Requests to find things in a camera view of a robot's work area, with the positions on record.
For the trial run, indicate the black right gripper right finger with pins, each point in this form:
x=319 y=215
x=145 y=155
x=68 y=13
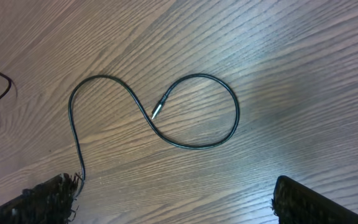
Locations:
x=294 y=203

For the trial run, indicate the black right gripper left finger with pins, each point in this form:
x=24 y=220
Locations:
x=47 y=203

